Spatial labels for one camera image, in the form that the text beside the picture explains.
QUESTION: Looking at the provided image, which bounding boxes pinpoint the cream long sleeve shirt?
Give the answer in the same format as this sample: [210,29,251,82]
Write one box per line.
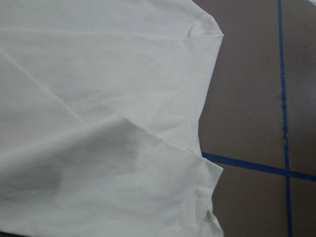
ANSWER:
[0,0,223,237]

